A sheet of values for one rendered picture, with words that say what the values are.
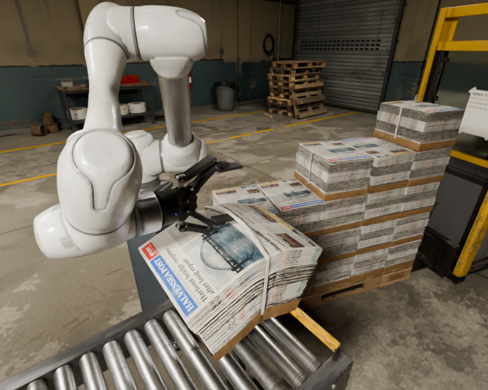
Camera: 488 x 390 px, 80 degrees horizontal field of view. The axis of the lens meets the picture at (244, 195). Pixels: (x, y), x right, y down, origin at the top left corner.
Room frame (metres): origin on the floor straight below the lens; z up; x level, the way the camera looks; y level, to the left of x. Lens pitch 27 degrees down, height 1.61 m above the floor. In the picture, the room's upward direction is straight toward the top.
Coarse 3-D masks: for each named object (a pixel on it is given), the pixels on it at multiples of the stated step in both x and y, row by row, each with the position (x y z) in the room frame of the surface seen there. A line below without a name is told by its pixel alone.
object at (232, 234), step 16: (224, 224) 0.67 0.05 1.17; (240, 224) 0.68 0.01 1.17; (224, 240) 0.61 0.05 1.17; (240, 240) 0.60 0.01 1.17; (240, 256) 0.54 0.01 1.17; (256, 256) 0.54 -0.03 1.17; (272, 256) 0.55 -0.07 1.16; (256, 272) 0.52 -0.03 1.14; (272, 272) 0.55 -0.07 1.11; (256, 288) 0.53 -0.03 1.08; (256, 304) 0.53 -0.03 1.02
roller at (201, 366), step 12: (168, 312) 0.70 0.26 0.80; (168, 324) 0.66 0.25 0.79; (180, 324) 0.65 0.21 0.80; (180, 336) 0.61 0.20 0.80; (180, 348) 0.58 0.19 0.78; (192, 348) 0.57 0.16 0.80; (192, 360) 0.53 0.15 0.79; (204, 360) 0.53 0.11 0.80; (204, 372) 0.49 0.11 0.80; (216, 372) 0.50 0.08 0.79; (204, 384) 0.47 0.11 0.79; (216, 384) 0.46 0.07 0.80
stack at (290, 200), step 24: (216, 192) 1.57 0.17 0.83; (240, 192) 1.56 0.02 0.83; (264, 192) 1.57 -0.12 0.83; (288, 192) 1.57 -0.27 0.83; (312, 192) 1.56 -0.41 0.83; (384, 192) 1.58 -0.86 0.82; (288, 216) 1.36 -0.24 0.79; (312, 216) 1.41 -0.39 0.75; (336, 216) 1.47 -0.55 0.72; (360, 216) 1.52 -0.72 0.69; (312, 240) 1.41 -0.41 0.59; (336, 240) 1.47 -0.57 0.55; (360, 240) 1.54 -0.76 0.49; (384, 240) 1.60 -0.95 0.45; (336, 264) 1.49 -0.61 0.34; (360, 264) 1.55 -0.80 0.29; (384, 264) 1.62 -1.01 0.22; (336, 288) 1.50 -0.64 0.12; (360, 288) 1.59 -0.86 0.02
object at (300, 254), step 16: (240, 208) 0.79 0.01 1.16; (256, 208) 0.83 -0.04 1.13; (256, 224) 0.69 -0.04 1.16; (272, 224) 0.72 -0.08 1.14; (288, 224) 0.76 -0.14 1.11; (272, 240) 0.61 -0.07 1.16; (288, 240) 0.64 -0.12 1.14; (304, 240) 0.68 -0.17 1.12; (288, 256) 0.58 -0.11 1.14; (304, 256) 0.62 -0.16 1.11; (288, 272) 0.59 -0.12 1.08; (304, 272) 0.63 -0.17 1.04; (272, 288) 0.56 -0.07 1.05; (288, 288) 0.60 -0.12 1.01; (272, 304) 0.57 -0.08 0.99
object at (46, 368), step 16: (160, 304) 0.73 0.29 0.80; (128, 320) 0.67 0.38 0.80; (144, 320) 0.67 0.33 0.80; (160, 320) 0.69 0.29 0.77; (96, 336) 0.61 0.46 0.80; (112, 336) 0.61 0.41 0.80; (144, 336) 0.65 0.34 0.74; (64, 352) 0.55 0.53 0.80; (80, 352) 0.55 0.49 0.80; (96, 352) 0.57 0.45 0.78; (128, 352) 0.62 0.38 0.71; (32, 368) 0.50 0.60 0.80; (48, 368) 0.50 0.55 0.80; (0, 384) 0.46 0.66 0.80; (16, 384) 0.46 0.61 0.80; (48, 384) 0.49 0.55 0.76; (80, 384) 0.53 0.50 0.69
